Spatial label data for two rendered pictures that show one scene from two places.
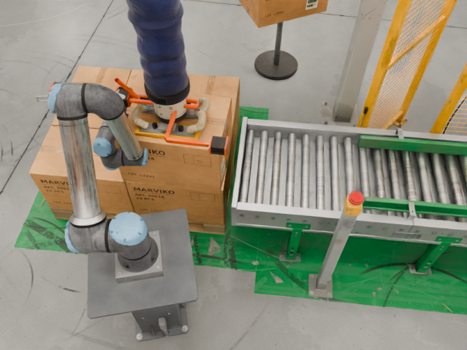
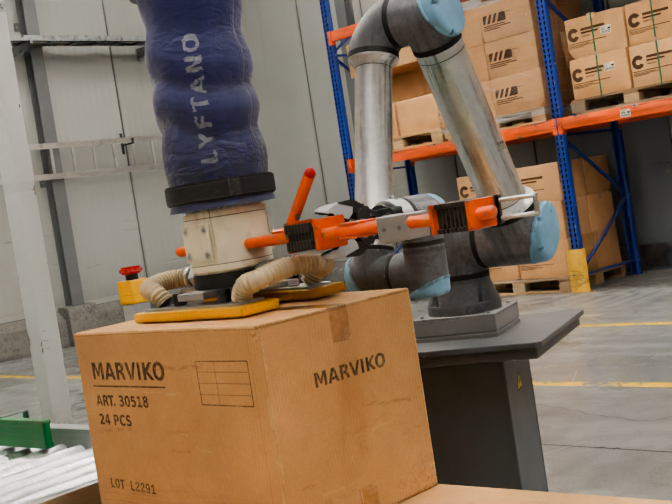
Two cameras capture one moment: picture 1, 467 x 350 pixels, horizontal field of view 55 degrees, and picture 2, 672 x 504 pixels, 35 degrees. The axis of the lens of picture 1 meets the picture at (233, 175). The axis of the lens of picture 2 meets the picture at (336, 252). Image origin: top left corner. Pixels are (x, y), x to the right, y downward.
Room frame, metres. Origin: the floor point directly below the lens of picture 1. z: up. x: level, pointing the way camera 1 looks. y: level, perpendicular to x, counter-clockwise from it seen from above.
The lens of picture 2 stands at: (3.32, 1.76, 1.12)
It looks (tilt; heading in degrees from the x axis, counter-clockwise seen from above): 2 degrees down; 215
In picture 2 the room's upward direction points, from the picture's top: 9 degrees counter-clockwise
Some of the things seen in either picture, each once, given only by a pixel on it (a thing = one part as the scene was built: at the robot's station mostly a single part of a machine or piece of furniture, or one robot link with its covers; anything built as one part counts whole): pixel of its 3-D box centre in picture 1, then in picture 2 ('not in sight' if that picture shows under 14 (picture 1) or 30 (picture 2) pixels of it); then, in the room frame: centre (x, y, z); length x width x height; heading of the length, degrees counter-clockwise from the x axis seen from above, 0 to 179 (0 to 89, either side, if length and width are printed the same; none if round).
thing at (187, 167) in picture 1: (175, 139); (250, 407); (1.70, 0.34, 0.74); 0.60 x 0.40 x 0.40; 80
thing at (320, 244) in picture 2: (123, 96); (315, 234); (1.71, 0.58, 1.08); 0.10 x 0.08 x 0.06; 172
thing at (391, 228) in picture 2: not in sight; (403, 226); (1.74, 0.79, 1.07); 0.07 x 0.07 x 0.04; 82
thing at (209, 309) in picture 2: not in sight; (202, 303); (1.77, 0.32, 0.97); 0.34 x 0.10 x 0.05; 82
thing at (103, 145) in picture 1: (104, 142); (417, 217); (1.40, 0.63, 1.07); 0.12 x 0.09 x 0.10; 172
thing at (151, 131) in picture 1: (167, 128); (270, 287); (1.58, 0.34, 0.97); 0.34 x 0.10 x 0.05; 82
